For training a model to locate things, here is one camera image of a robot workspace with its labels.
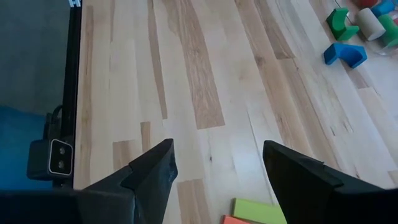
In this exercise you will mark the pale wood block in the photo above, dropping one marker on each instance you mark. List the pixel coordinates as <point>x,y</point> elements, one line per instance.
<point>370,23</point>

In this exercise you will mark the black aluminium table frame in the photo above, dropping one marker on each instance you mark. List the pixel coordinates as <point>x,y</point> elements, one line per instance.
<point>71,77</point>

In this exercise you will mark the blue arch block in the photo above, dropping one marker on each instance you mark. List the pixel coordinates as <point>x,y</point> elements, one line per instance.
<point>345,53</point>

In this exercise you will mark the green cylinder block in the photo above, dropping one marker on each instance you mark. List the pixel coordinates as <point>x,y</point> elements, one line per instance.
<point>390,31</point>

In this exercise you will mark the blue cylinder block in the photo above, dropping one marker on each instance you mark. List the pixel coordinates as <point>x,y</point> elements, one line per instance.
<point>384,7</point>

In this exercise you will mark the clear plastic bin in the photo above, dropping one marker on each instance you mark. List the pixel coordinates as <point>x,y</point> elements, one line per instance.
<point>385,51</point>

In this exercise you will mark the black table-level camera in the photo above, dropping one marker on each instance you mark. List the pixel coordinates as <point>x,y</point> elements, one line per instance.
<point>51,158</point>

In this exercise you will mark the light green bar block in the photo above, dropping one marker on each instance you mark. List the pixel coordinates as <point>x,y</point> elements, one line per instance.
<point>258,211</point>

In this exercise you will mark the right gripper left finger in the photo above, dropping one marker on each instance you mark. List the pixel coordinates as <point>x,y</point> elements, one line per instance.
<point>146,186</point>

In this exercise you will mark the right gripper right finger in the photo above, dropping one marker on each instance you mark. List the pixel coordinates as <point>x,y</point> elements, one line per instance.
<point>301,193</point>

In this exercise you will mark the green arch block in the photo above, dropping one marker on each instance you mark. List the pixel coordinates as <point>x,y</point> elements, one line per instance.
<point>339,25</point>

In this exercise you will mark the coral bar block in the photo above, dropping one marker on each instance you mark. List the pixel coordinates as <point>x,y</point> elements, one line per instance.
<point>233,220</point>

